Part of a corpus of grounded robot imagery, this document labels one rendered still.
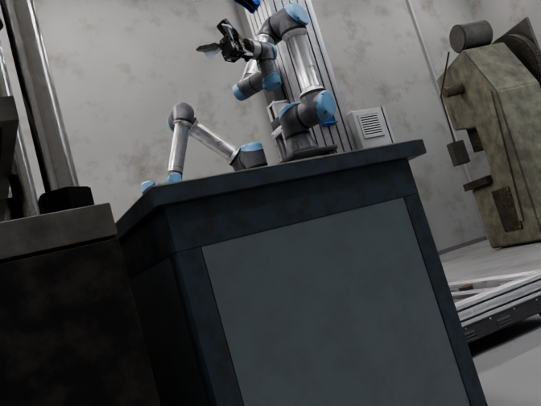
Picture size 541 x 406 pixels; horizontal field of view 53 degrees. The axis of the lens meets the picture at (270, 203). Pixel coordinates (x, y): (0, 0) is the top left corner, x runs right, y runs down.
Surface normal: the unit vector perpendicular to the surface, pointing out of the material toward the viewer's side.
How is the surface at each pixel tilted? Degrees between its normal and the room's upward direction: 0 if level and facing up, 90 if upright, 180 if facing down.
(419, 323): 90
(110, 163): 90
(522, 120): 92
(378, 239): 90
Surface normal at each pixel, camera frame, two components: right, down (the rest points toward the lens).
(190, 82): 0.39, -0.22
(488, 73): 0.07, -0.57
